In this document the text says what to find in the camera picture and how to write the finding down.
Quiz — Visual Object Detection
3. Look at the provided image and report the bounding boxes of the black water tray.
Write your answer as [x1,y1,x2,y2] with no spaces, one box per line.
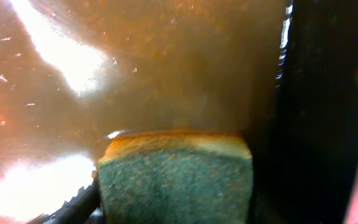
[0,0,358,223]

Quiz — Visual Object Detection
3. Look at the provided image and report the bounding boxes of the green yellow sponge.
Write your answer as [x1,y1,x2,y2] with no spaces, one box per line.
[98,131,254,223]

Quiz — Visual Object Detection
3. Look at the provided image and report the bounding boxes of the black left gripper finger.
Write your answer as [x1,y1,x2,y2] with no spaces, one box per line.
[27,182,101,224]

